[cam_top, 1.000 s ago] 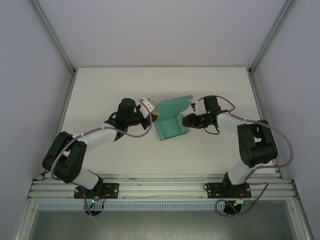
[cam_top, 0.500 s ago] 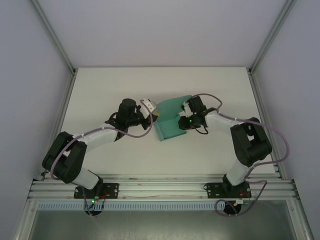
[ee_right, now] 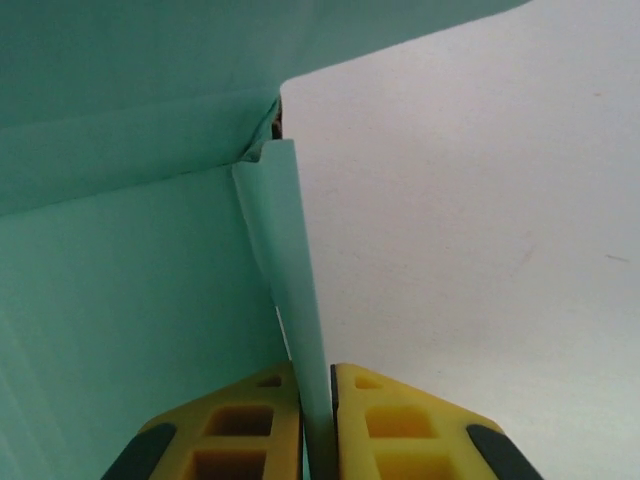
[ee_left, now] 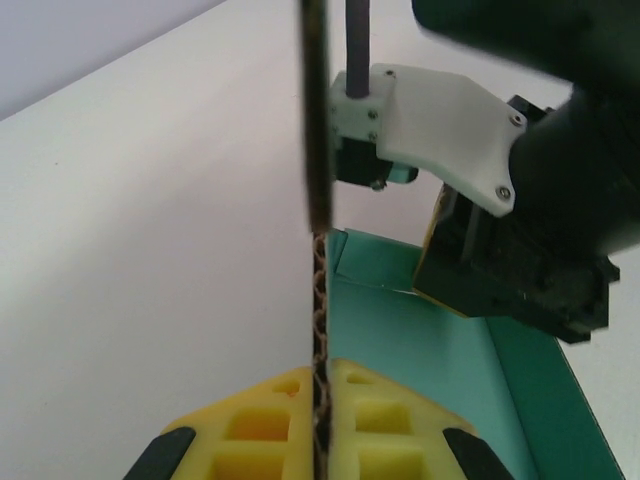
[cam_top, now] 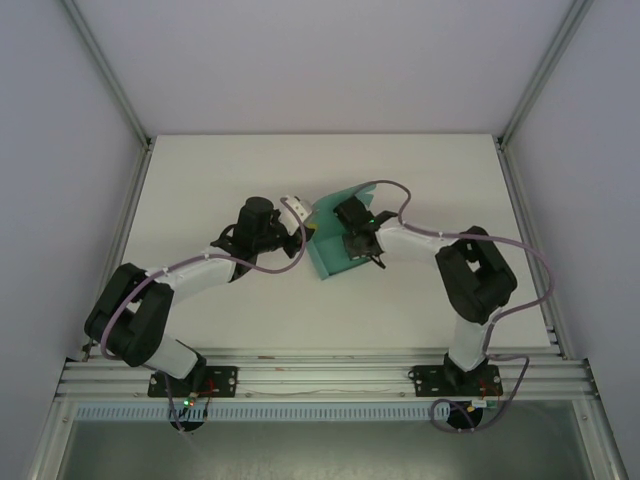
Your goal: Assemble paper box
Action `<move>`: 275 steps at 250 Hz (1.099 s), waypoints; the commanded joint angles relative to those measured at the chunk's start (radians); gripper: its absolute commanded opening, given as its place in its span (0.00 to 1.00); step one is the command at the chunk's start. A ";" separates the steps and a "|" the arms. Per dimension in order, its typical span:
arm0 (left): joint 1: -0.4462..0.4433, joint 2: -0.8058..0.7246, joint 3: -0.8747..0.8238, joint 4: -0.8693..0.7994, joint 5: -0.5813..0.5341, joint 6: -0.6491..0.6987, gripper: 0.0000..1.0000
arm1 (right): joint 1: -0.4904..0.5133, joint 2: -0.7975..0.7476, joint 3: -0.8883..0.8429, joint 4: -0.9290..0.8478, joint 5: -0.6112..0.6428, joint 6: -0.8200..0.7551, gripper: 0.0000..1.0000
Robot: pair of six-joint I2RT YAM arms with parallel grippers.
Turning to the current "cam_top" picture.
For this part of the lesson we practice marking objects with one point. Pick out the aluminium side rail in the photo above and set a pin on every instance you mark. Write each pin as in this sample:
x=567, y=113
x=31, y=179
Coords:
x=515, y=200
x=121, y=250

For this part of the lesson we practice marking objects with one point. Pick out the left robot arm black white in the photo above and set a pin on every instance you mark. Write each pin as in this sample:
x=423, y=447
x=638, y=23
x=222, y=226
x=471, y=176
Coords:
x=130, y=320

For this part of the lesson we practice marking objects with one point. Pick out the aluminium lower frame strut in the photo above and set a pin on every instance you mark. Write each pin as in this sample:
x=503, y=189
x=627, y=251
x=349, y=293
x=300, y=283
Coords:
x=602, y=440
x=50, y=440

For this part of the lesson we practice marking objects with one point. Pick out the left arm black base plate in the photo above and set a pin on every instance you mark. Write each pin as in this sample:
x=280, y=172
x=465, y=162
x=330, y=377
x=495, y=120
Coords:
x=225, y=381

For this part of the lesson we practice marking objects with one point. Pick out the grey sheet metal panel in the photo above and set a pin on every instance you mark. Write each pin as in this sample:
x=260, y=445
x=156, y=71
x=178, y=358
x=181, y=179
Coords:
x=320, y=450

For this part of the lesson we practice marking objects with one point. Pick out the aluminium frame post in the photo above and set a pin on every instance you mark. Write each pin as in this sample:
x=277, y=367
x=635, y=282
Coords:
x=111, y=75
x=541, y=75

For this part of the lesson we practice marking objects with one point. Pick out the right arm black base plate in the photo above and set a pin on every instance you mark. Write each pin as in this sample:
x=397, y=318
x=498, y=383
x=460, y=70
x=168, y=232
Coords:
x=425, y=381

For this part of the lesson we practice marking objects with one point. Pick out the teal corrugated paper box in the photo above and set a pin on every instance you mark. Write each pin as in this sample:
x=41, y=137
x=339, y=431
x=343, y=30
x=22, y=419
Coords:
x=327, y=252

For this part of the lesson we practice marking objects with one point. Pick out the small circuit board green light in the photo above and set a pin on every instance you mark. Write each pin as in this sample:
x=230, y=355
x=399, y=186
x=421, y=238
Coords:
x=189, y=401

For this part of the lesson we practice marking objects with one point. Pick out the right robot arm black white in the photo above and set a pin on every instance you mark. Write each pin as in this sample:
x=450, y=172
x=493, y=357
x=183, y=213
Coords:
x=475, y=280

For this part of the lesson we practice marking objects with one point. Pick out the small circuit board white label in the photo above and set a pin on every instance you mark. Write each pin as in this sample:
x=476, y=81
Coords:
x=482, y=403

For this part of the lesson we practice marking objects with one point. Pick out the aluminium mounting rail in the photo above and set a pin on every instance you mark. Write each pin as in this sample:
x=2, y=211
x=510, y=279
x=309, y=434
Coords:
x=320, y=370

